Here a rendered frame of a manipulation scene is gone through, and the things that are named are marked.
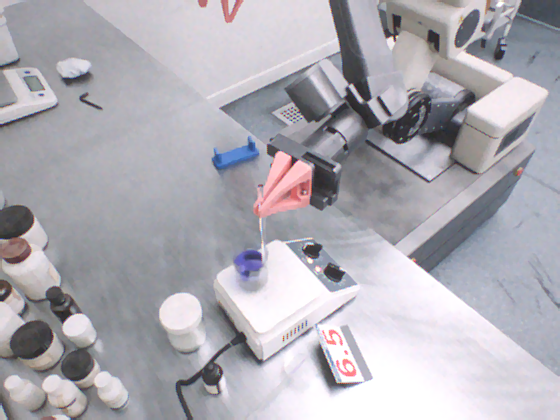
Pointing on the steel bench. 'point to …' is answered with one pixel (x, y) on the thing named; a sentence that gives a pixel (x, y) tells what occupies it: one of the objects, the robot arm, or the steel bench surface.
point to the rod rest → (235, 155)
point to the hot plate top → (306, 287)
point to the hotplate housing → (261, 345)
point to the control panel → (320, 266)
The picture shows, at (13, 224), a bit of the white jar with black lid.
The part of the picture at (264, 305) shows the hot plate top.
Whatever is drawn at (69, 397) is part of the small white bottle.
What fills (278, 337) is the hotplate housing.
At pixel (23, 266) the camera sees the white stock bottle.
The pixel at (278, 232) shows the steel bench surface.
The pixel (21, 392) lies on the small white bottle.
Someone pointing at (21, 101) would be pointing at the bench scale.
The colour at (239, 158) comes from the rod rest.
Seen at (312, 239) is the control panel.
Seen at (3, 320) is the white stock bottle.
